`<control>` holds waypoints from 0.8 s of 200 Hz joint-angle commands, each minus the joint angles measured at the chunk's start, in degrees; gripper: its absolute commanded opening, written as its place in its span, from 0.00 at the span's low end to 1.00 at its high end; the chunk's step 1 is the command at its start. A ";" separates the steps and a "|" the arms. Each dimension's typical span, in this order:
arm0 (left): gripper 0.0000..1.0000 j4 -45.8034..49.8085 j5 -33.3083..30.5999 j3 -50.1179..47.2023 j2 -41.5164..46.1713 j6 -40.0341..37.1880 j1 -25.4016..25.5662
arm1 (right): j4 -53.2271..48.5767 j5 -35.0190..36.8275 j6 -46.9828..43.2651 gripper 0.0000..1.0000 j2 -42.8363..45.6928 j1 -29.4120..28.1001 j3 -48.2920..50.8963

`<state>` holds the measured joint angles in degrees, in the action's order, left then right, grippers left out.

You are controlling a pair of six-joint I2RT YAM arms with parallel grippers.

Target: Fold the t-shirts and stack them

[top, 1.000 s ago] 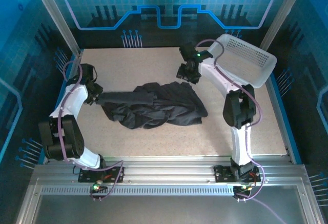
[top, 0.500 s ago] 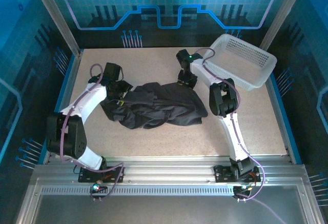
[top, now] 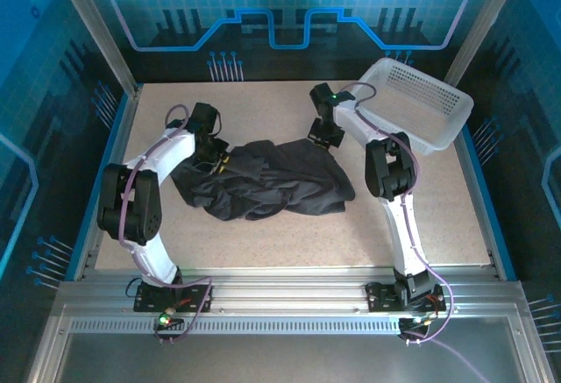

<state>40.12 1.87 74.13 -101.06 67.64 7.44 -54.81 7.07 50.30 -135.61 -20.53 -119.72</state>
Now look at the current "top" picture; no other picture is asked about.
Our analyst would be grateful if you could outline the dark grey t-shirt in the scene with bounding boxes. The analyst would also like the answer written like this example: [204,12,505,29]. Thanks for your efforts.
[169,137,356,223]

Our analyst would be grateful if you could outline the white perforated plastic basket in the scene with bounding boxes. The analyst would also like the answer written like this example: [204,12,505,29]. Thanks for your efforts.
[350,57,475,157]

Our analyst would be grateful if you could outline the blue table edge strip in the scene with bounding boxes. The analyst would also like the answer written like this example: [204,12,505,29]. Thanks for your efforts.
[64,91,132,281]
[463,123,519,281]

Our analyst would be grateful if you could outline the black connector board with LEDs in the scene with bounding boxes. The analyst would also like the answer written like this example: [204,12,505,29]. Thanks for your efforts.
[153,310,186,332]
[397,312,439,337]

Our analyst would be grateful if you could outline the grey metal sheet panel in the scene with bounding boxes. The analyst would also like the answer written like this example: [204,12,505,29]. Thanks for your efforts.
[54,333,529,383]

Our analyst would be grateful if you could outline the aluminium table side rail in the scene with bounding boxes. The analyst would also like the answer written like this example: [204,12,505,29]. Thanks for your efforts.
[454,137,505,280]
[72,87,144,281]

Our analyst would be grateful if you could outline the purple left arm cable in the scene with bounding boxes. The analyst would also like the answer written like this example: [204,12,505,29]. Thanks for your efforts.
[117,103,216,345]

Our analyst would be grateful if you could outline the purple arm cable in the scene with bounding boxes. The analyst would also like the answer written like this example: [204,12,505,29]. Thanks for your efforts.
[117,103,216,345]
[339,82,455,344]

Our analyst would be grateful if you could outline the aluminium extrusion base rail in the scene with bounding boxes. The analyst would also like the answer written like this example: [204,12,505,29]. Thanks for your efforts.
[55,266,529,319]

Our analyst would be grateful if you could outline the aluminium frame post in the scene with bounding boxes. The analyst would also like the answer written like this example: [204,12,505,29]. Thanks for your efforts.
[48,0,144,97]
[443,0,529,89]

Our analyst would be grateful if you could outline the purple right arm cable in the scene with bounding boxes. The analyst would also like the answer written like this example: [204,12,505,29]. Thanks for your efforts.
[339,82,455,344]

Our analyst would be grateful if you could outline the slotted grey cable duct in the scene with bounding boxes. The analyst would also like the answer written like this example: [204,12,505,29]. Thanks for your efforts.
[68,317,407,335]

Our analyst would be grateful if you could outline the purple trailing cable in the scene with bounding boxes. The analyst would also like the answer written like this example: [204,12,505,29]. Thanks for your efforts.
[415,337,490,383]

